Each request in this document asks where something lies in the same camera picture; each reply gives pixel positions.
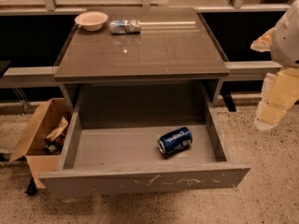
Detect white paper bowl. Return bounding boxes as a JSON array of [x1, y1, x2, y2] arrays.
[[75, 11, 108, 32]]

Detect blue pepsi can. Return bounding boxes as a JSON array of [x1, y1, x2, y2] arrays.
[[158, 127, 192, 155]]

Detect snack packets in box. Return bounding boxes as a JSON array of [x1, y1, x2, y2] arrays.
[[45, 117, 69, 155]]

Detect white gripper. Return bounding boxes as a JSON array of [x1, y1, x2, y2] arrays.
[[250, 28, 299, 131]]

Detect brown cardboard box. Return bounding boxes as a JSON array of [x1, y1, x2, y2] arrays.
[[9, 98, 71, 189]]

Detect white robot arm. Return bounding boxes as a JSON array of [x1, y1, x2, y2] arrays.
[[250, 1, 299, 131]]

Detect open grey top drawer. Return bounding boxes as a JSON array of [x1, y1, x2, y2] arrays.
[[39, 81, 249, 196]]

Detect silver blue snack bag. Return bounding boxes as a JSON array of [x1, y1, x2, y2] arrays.
[[109, 20, 141, 35]]

